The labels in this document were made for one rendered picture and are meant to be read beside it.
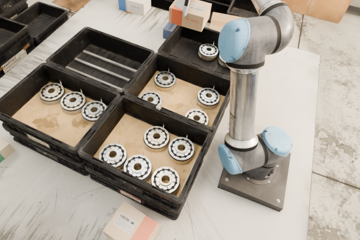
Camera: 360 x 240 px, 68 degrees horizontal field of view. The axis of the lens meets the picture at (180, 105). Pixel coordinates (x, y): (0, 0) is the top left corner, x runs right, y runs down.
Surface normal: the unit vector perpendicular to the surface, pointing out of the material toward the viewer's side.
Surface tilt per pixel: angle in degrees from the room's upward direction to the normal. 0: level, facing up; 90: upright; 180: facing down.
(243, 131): 65
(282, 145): 10
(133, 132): 0
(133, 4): 90
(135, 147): 0
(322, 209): 0
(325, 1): 72
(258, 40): 58
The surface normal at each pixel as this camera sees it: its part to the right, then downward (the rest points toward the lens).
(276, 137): 0.24, -0.60
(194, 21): -0.36, 0.72
